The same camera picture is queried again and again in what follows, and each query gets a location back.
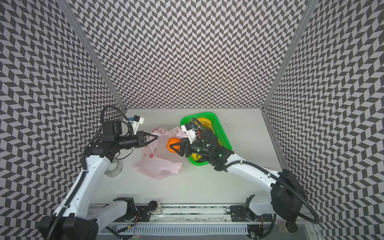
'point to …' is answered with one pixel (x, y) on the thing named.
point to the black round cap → (291, 226)
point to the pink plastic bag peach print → (158, 161)
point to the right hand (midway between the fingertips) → (174, 149)
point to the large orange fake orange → (171, 141)
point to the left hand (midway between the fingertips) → (157, 138)
